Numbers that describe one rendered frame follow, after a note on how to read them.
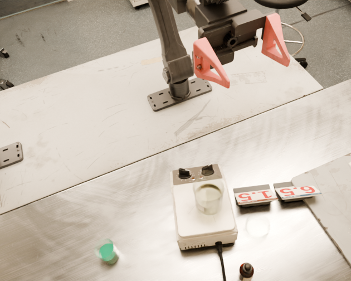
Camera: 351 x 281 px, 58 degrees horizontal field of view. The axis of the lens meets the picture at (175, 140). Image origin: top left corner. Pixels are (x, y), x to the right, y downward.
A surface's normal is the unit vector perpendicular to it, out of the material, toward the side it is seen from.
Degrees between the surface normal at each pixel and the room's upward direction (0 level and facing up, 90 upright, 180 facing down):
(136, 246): 0
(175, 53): 60
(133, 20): 0
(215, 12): 0
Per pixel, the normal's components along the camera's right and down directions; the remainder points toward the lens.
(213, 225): -0.10, -0.59
